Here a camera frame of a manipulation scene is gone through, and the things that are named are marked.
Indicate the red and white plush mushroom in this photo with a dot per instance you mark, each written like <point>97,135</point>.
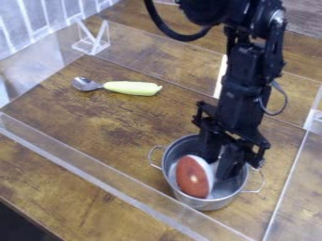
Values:
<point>193,176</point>

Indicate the silver pot with handles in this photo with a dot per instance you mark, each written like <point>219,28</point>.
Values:
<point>225,190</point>

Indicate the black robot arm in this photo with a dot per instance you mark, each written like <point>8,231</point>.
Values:
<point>256,26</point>

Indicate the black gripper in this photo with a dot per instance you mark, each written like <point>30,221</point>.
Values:
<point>231,138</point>

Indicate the spoon with yellow handle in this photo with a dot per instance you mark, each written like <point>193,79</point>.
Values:
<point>125,87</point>

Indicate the clear acrylic triangle stand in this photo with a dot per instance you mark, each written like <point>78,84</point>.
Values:
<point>90,44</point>

